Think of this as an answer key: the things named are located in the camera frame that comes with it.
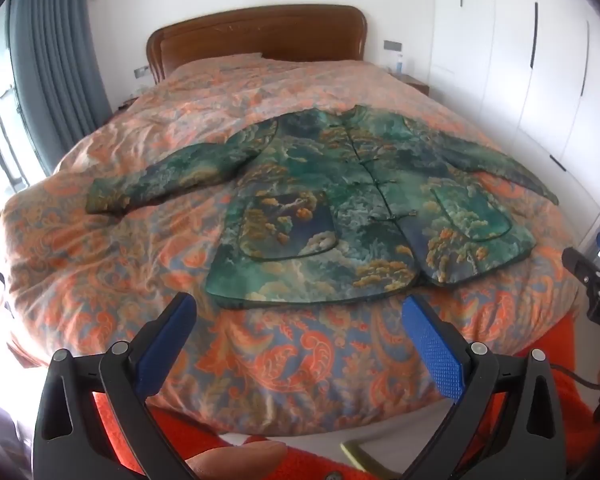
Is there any person's red sweater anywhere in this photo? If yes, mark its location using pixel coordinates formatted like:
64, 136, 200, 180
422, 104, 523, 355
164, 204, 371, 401
92, 310, 600, 480

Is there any white wardrobe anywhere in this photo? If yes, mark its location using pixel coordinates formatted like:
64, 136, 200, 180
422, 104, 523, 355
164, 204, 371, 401
427, 0, 600, 258

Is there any person's left hand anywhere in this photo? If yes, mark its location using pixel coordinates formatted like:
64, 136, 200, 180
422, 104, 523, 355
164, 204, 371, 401
186, 440, 288, 480

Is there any green landscape print jacket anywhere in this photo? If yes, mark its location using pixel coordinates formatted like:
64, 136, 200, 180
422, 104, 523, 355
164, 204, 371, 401
85, 104, 560, 310

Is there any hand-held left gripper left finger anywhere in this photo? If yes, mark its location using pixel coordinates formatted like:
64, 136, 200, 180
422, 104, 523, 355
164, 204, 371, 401
32, 292, 211, 480

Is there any black cable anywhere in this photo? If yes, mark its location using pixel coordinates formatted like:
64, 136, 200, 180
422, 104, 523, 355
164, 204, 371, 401
549, 361, 600, 392

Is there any orange paisley quilt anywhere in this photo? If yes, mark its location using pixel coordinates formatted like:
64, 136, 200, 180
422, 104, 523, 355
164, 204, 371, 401
0, 57, 597, 436

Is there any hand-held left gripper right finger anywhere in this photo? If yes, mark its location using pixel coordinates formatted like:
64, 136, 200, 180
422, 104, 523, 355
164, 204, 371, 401
401, 294, 566, 480

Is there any grey blue curtain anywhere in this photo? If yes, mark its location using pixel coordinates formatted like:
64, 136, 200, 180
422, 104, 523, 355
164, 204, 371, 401
7, 0, 113, 177

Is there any white bed sheet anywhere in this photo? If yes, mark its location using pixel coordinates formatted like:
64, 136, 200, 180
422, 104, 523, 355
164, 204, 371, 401
215, 400, 456, 462

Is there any wooden headboard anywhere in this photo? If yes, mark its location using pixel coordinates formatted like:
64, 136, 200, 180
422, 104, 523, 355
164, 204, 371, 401
146, 5, 368, 82

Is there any yellow green strip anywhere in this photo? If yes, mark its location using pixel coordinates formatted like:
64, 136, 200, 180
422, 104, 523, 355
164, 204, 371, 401
339, 441, 382, 473

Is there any wooden nightstand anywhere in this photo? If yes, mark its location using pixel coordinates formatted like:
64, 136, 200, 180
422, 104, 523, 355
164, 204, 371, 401
394, 72, 431, 97

